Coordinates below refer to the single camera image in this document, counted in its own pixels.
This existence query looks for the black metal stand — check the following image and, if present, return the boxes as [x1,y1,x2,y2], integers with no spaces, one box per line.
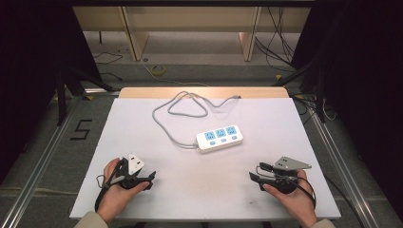
[271,58,328,124]
[55,65,116,126]

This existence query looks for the thin black floor cable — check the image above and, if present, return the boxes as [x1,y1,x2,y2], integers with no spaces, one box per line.
[92,51,125,82]

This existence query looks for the white board table cover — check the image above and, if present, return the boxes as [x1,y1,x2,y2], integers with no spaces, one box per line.
[68,97,342,222]

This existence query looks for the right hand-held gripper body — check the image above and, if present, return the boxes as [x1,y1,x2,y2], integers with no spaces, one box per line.
[259,156,313,195]

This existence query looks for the dark curtain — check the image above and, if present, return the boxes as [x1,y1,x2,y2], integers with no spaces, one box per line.
[0,0,103,184]
[291,0,403,219]

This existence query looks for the grey power strip cable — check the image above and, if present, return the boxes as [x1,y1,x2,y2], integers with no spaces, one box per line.
[151,90,242,150]

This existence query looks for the white power strip blue sockets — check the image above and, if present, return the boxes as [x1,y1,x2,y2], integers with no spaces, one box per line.
[195,124,244,155]

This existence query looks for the yellow tape roll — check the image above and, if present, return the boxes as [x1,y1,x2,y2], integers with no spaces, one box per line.
[149,65,166,77]

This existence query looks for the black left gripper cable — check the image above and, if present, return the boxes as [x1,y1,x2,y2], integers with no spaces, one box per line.
[94,158,126,213]

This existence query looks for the beige wooden desk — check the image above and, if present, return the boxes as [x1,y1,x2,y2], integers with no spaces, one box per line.
[72,6,312,63]

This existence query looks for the person's right hand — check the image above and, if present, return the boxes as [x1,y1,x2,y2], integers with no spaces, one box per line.
[262,169,318,228]

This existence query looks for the person's left hand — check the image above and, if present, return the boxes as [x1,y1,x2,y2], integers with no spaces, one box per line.
[96,158,151,223]

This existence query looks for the bundle of black floor cables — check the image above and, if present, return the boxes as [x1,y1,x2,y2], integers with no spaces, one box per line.
[254,6,297,73]

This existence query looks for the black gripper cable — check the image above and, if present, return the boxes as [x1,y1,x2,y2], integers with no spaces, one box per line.
[94,158,126,213]
[297,176,317,210]

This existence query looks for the metal floor rail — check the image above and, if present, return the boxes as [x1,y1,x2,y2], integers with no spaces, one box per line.
[0,94,77,228]
[308,108,383,228]

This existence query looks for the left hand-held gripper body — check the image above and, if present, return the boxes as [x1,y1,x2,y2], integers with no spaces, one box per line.
[115,153,150,191]

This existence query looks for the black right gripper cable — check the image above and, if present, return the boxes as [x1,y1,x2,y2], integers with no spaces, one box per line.
[297,176,317,210]

